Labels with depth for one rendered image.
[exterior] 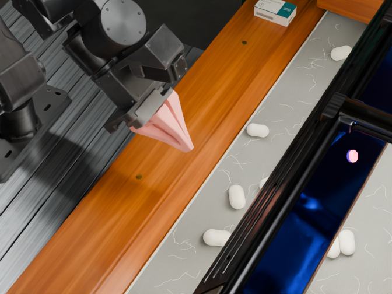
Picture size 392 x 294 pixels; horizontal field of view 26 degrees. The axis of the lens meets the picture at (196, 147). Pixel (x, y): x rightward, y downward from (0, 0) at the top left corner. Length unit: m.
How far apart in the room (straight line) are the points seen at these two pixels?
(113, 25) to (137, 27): 0.03
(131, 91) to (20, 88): 0.28
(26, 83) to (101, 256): 0.30
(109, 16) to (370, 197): 0.46
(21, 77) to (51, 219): 0.21
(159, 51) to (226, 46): 0.39
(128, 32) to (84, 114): 0.44
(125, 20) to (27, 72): 0.32
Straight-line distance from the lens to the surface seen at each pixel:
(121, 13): 0.97
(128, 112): 1.01
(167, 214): 1.14
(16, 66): 1.25
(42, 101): 1.40
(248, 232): 0.70
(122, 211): 1.13
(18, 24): 1.56
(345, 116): 0.77
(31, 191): 1.29
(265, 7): 1.39
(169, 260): 1.11
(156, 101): 1.03
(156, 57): 0.96
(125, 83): 1.01
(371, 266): 1.13
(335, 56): 1.36
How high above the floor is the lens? 1.67
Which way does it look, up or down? 49 degrees down
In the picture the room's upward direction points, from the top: straight up
